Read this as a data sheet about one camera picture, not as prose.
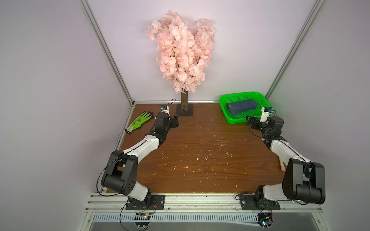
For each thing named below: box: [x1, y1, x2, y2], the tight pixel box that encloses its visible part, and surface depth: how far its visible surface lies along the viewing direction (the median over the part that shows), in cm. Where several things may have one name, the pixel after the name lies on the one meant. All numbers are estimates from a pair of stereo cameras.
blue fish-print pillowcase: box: [225, 99, 258, 116], surface depth 113 cm
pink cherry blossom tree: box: [145, 10, 216, 116], surface depth 74 cm
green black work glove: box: [124, 111, 155, 134], surface depth 109 cm
